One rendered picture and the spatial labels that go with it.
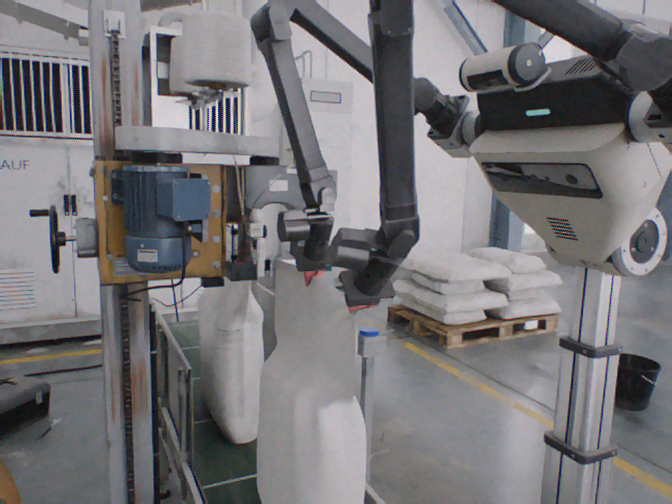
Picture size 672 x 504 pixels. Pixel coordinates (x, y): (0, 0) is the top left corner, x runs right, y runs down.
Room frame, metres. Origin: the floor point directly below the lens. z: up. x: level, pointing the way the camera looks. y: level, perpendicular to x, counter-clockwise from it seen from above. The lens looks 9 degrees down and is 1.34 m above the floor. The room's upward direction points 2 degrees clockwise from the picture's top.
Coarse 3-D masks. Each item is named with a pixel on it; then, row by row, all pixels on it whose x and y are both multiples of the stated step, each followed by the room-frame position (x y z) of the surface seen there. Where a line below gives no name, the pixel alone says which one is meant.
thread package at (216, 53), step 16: (192, 16) 1.29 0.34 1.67; (208, 16) 1.28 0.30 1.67; (224, 16) 1.29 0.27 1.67; (240, 16) 1.32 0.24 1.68; (192, 32) 1.29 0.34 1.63; (208, 32) 1.28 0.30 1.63; (224, 32) 1.29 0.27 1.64; (240, 32) 1.31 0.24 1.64; (192, 48) 1.29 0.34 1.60; (208, 48) 1.28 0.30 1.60; (224, 48) 1.29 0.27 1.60; (240, 48) 1.31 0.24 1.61; (192, 64) 1.29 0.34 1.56; (208, 64) 1.28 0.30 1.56; (224, 64) 1.29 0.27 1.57; (240, 64) 1.31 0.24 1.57; (192, 80) 1.30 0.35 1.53; (208, 80) 1.30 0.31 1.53; (224, 80) 1.29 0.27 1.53; (240, 80) 1.31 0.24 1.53
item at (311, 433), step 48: (288, 288) 1.43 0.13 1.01; (336, 288) 1.14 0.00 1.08; (288, 336) 1.42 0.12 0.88; (336, 336) 1.12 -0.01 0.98; (288, 384) 1.24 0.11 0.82; (336, 384) 1.11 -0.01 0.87; (288, 432) 1.19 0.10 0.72; (336, 432) 1.12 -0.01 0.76; (288, 480) 1.18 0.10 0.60; (336, 480) 1.10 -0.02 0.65
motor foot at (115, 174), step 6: (114, 174) 1.36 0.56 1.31; (120, 174) 1.37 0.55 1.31; (114, 180) 1.36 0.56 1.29; (120, 180) 1.36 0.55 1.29; (114, 186) 1.36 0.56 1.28; (120, 186) 1.37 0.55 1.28; (114, 192) 1.36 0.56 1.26; (120, 192) 1.37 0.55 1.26; (114, 198) 1.36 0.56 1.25; (120, 198) 1.35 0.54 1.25
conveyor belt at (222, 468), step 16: (192, 320) 3.19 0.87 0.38; (176, 336) 2.88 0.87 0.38; (192, 336) 2.89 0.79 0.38; (192, 352) 2.63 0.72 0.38; (192, 368) 2.42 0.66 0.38; (208, 416) 1.94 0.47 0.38; (208, 432) 1.81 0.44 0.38; (208, 448) 1.70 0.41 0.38; (224, 448) 1.71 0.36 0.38; (240, 448) 1.71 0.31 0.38; (256, 448) 1.71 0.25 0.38; (208, 464) 1.61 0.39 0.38; (224, 464) 1.61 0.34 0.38; (240, 464) 1.61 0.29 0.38; (256, 464) 1.61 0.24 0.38; (208, 480) 1.52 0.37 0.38; (224, 480) 1.52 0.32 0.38; (240, 480) 1.52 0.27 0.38; (256, 480) 1.53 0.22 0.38; (208, 496) 1.44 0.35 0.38; (224, 496) 1.44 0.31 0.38; (240, 496) 1.44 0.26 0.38; (256, 496) 1.44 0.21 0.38
